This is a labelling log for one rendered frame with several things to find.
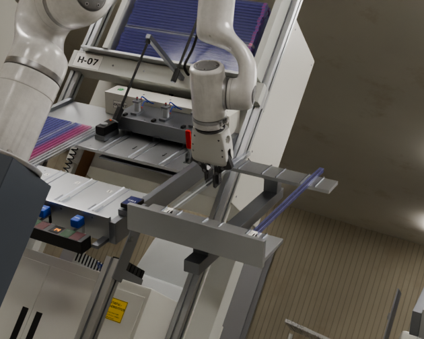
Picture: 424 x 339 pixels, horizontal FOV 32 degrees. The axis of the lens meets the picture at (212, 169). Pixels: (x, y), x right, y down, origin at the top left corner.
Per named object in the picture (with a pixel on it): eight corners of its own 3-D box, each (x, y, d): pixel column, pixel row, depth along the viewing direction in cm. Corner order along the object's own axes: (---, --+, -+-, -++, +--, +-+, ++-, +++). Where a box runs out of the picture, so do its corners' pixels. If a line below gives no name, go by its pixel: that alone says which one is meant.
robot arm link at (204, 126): (233, 110, 182) (234, 121, 184) (202, 104, 186) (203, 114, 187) (218, 125, 176) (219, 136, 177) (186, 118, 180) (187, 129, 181)
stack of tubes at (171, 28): (243, 72, 243) (268, 3, 249) (114, 50, 264) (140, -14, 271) (254, 89, 254) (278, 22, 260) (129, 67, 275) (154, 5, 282)
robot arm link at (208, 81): (233, 107, 183) (196, 105, 185) (231, 58, 176) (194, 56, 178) (225, 124, 176) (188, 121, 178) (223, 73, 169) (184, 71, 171)
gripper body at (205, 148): (235, 119, 183) (236, 157, 189) (198, 111, 187) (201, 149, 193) (221, 132, 177) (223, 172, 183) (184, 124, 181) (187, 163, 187)
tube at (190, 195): (155, 226, 167) (155, 222, 166) (149, 224, 167) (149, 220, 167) (250, 155, 208) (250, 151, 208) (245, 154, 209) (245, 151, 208)
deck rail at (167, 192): (116, 245, 188) (114, 223, 185) (109, 243, 189) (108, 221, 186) (239, 151, 245) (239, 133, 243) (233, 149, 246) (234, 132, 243)
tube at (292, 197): (241, 251, 158) (241, 247, 157) (235, 249, 158) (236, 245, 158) (324, 171, 199) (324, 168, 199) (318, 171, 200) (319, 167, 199)
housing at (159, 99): (227, 156, 243) (229, 116, 237) (106, 128, 264) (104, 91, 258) (238, 148, 250) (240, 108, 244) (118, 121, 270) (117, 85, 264)
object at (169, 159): (184, 185, 219) (184, 170, 217) (13, 142, 247) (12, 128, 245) (233, 148, 246) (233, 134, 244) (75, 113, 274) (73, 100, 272)
